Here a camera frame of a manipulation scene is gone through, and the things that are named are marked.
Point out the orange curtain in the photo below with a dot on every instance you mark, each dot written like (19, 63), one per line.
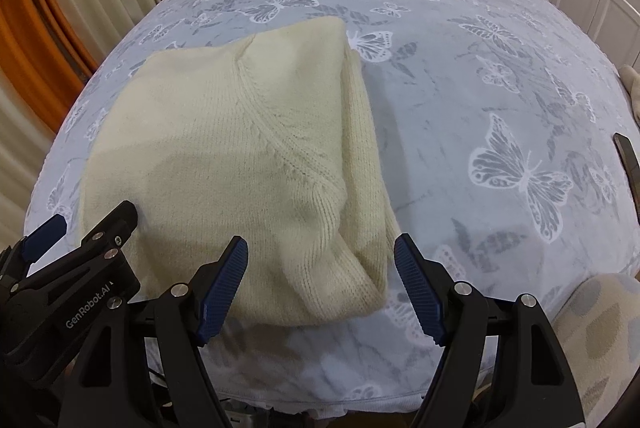
(35, 23)

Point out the cream knit cardigan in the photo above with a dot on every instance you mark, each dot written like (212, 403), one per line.
(200, 158)

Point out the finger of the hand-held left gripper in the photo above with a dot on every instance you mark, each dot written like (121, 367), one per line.
(112, 228)
(45, 235)

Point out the cream cloth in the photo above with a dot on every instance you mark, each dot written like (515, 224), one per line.
(632, 83)

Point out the black smartphone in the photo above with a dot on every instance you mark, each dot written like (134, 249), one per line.
(629, 158)

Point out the spotted fleece pants leg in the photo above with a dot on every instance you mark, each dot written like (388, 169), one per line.
(600, 333)

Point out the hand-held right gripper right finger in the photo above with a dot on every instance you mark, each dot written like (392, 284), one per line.
(417, 288)

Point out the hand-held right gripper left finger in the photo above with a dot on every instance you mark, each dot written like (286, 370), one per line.
(225, 293)

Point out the grey butterfly print blanket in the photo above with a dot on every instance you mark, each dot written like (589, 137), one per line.
(450, 83)

